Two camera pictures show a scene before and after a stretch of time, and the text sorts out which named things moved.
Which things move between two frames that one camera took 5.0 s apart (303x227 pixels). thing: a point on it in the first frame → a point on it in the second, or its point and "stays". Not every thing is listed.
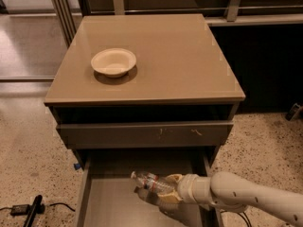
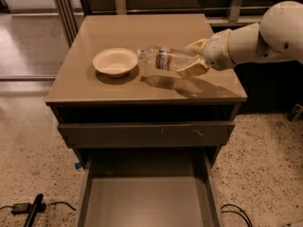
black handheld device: [37, 206] stays
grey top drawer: [143, 135] stays
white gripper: [187, 188] → [216, 52]
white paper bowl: [114, 62] stays
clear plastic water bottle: [153, 181] → [166, 58]
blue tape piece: [77, 165] stays
